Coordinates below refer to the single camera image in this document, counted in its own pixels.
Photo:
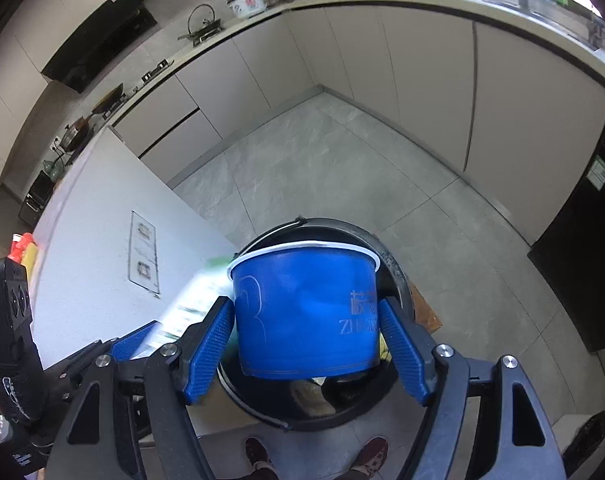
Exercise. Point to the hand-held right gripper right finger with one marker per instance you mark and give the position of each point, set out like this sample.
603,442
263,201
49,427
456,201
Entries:
405,355

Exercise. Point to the person's right shoe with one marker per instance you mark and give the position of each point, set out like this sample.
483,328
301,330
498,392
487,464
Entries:
371,455

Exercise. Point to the dark blue paper cup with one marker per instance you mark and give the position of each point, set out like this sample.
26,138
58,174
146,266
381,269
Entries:
302,310

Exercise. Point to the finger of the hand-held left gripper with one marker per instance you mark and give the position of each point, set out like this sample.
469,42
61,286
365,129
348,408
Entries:
132,345

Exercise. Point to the black built-in dishwasher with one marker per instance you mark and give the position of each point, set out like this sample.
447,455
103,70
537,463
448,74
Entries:
587,240

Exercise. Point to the black gas stove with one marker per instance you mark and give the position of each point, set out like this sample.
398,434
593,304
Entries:
155,71

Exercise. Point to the beige lower kitchen cabinets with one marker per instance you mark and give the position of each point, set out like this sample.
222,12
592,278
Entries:
382,85

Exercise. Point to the green ceramic vase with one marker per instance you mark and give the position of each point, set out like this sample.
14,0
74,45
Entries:
53,169

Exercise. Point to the wok with glass lid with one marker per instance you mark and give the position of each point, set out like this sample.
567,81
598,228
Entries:
75,134

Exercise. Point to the black plastic bucket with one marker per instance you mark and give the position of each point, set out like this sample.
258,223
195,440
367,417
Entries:
352,405

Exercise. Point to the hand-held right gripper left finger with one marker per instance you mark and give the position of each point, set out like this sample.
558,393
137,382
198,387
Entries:
210,345

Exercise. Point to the black frying pan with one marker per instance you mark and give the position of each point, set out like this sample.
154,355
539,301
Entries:
107,100

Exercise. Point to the black microwave oven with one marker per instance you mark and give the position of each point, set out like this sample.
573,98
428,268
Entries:
37,197

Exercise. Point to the island socket panel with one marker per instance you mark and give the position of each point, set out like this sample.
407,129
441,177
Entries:
145,255

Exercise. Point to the orange red wrapper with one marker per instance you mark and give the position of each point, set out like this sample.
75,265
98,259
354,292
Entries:
21,244

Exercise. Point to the black range hood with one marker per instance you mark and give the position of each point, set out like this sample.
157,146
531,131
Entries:
102,35

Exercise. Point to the black kettle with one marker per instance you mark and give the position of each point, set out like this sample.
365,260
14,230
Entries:
200,25

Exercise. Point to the person's dark trouser leg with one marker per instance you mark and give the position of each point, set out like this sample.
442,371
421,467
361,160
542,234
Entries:
307,475

